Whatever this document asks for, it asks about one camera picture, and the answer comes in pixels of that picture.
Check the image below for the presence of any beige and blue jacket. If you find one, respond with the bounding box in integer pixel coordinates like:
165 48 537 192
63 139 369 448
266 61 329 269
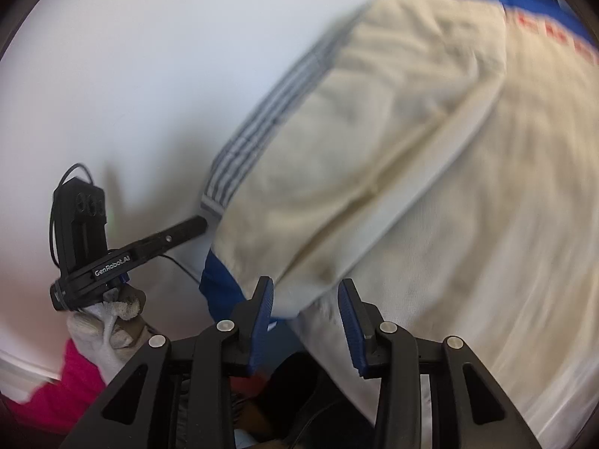
199 0 599 449

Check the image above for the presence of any person's left hand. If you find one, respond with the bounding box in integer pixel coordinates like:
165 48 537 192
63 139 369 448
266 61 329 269
68 285 155 379

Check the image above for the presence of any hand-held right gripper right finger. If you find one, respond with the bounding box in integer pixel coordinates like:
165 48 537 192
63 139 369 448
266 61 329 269
337 278 544 449

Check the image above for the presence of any blue white striped bedspread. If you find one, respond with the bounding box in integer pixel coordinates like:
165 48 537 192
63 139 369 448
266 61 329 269
200 0 529 218

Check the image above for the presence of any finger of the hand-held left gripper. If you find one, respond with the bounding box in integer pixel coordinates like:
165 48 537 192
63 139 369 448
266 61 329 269
130 216 208 263

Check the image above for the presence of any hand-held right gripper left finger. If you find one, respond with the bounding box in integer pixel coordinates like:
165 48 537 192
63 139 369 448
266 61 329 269
61 276 277 449

